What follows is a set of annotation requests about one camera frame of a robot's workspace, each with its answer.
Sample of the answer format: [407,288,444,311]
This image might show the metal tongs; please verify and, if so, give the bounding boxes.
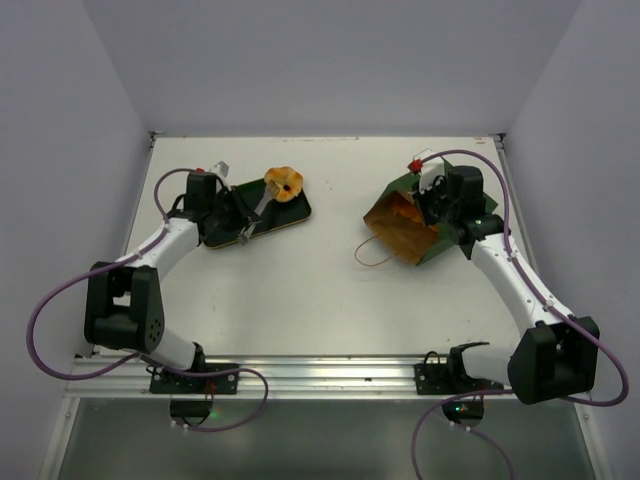
[238,180,279,245]

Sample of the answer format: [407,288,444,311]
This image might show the green paper bag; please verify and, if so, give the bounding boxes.
[364,158,505,266]

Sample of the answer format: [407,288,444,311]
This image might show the round flower bread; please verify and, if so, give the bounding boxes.
[263,166,304,203]

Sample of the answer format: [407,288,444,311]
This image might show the long orange bread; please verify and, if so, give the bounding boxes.
[390,195,423,224]

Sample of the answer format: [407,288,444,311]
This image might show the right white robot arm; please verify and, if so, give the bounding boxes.
[412,160,599,405]

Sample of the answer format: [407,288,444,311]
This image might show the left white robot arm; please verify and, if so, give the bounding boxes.
[84,162,259,393]

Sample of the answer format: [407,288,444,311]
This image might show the dark green tray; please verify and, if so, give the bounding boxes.
[203,179,312,249]

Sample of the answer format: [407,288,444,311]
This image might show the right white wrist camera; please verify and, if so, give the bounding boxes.
[408,155,445,194]

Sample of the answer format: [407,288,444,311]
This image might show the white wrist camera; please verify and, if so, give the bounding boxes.
[408,155,445,194]
[210,161,230,189]

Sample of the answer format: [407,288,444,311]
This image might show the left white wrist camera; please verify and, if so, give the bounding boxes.
[210,161,230,189]

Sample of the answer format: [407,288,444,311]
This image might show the aluminium mounting rail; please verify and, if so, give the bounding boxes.
[64,353,591,401]

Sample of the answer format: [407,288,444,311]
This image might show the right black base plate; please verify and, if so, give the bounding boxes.
[413,350,504,395]

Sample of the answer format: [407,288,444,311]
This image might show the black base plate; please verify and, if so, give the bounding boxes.
[413,350,504,395]
[146,363,240,395]

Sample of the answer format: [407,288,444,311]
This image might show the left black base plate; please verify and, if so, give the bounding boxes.
[146,363,240,395]

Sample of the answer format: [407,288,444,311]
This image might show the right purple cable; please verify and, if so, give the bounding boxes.
[409,149,629,480]

